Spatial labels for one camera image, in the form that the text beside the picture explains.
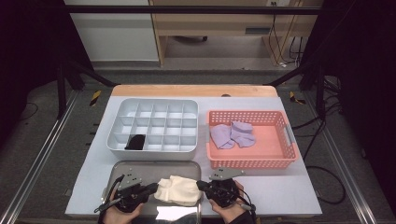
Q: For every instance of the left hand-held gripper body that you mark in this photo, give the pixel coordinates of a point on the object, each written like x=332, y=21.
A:
x=129, y=196

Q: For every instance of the translucent grey box lid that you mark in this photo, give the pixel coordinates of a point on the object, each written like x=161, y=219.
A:
x=174, y=168

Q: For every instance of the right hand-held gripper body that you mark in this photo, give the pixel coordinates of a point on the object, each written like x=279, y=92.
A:
x=224, y=191

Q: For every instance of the yellow black tape marker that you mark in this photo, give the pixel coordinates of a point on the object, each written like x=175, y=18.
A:
x=95, y=98
x=294, y=98

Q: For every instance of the person's right hand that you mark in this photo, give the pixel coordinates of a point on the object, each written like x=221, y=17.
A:
x=232, y=211

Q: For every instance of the black curtain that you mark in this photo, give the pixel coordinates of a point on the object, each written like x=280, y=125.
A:
x=367, y=77
x=31, y=46

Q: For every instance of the pink plastic basket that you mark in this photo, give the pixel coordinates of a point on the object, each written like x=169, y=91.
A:
x=271, y=149

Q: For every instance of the white cabinet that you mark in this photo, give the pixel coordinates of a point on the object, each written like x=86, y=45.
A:
x=115, y=37

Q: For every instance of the wooden desk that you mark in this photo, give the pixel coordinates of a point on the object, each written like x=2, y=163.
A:
x=218, y=23

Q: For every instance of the black sock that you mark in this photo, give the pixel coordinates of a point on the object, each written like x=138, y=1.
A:
x=135, y=143

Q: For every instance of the cream sock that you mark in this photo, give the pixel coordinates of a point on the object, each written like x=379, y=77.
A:
x=179, y=191

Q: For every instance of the black metal frame strut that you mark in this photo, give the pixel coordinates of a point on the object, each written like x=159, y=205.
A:
x=289, y=74
x=90, y=74

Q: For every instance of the black metal crossbar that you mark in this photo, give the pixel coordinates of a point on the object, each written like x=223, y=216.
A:
x=186, y=9

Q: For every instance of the white divided storage box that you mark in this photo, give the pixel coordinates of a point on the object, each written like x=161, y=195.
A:
x=155, y=155

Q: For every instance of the aluminium floor rail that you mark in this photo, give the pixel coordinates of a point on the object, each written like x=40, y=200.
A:
x=40, y=149
x=339, y=155

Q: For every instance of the purple sock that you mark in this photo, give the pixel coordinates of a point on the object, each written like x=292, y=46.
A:
x=221, y=137
x=243, y=135

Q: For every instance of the person's left hand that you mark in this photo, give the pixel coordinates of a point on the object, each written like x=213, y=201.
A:
x=121, y=218

